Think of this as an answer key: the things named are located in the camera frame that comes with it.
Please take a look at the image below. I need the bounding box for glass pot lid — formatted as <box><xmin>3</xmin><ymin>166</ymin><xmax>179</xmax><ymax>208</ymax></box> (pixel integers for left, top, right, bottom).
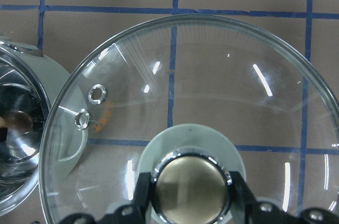
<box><xmin>39</xmin><ymin>15</ymin><xmax>338</xmax><ymax>223</ymax></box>

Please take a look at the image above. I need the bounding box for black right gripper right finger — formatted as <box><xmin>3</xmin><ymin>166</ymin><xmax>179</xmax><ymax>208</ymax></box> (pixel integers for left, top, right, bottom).
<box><xmin>229</xmin><ymin>171</ymin><xmax>338</xmax><ymax>223</ymax></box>

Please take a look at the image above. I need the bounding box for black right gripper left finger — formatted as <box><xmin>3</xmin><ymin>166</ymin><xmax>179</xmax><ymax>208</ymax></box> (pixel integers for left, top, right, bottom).
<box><xmin>61</xmin><ymin>173</ymin><xmax>151</xmax><ymax>223</ymax></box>

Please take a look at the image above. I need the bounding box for pale green cooking pot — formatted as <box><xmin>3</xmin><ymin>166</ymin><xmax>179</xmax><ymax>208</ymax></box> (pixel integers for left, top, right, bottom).
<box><xmin>0</xmin><ymin>36</ymin><xmax>90</xmax><ymax>214</ymax></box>

